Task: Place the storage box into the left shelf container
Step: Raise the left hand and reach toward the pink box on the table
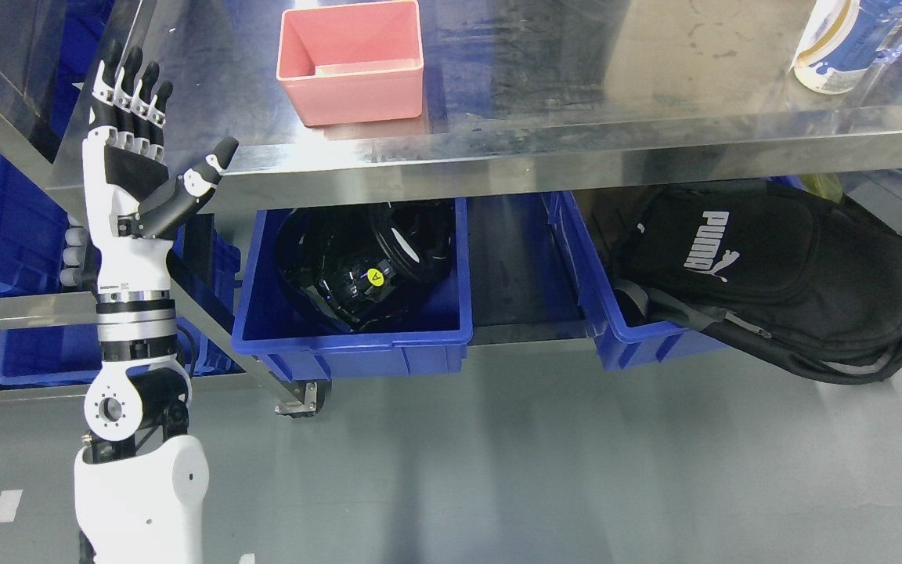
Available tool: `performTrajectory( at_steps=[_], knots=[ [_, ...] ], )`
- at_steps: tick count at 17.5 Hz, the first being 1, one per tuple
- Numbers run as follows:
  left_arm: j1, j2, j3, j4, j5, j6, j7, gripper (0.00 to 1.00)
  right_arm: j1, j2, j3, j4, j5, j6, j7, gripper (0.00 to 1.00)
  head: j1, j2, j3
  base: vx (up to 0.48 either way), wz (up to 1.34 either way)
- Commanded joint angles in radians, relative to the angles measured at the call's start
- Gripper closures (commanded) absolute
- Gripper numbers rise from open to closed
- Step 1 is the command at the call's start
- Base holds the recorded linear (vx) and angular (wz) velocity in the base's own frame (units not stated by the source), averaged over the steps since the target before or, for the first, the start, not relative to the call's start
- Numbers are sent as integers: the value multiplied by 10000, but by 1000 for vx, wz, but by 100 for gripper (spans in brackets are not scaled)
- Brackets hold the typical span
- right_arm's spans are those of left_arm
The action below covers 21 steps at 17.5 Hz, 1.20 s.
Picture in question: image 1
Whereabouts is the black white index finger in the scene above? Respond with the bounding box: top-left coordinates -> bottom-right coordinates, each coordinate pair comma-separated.
146,80 -> 173,147

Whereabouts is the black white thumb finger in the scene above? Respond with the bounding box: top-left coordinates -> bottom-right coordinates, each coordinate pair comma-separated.
116,138 -> 239,239

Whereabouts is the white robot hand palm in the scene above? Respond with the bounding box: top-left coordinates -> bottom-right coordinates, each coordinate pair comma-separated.
81,125 -> 172,300

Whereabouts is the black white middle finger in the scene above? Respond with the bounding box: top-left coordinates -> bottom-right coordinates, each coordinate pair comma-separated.
132,61 -> 160,139

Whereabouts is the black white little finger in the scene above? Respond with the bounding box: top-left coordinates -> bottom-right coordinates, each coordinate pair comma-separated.
89,42 -> 123,129

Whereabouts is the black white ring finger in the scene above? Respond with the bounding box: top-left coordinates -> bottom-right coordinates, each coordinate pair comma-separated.
114,45 -> 143,133

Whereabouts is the pink plastic storage box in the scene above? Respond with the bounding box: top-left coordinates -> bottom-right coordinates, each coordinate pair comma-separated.
276,1 -> 424,128

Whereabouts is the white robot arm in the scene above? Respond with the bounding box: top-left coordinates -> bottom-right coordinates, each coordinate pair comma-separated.
73,42 -> 239,563

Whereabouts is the metal shelf rack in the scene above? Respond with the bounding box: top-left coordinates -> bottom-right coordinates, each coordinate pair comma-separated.
0,64 -> 305,404

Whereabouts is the blue bin lower left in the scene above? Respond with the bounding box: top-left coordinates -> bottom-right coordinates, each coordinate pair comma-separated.
0,224 -> 241,388

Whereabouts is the stainless steel work table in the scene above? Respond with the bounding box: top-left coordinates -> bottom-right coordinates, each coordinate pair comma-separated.
44,0 -> 902,418

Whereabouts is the black glossy helmet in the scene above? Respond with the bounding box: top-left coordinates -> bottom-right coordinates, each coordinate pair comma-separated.
273,199 -> 456,334

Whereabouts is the blue bin with helmet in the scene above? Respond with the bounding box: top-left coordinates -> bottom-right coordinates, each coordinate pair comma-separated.
230,197 -> 474,382

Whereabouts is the blue bin with backpack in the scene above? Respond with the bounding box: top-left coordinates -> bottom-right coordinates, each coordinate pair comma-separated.
548,175 -> 902,372

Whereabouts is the black Puma backpack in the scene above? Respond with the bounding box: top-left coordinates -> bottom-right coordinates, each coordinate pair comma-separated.
604,181 -> 902,385

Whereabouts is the white blue bottle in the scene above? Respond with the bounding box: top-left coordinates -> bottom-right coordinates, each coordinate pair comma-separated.
792,1 -> 902,96

